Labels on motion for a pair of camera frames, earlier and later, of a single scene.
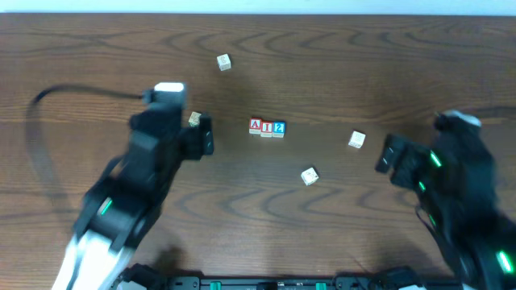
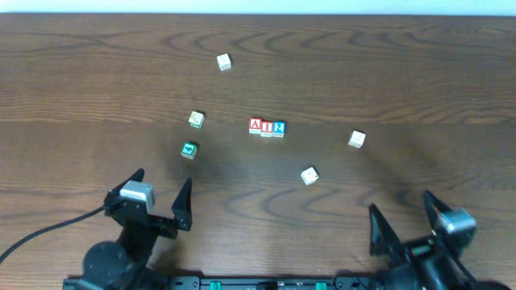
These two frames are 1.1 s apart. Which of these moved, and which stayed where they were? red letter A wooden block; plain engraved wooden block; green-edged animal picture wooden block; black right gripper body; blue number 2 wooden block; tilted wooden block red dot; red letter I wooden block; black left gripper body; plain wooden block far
Moved: black left gripper body; black right gripper body
Stayed: blue number 2 wooden block; plain engraved wooden block; red letter A wooden block; red letter I wooden block; plain wooden block far; tilted wooden block red dot; green-edged animal picture wooden block
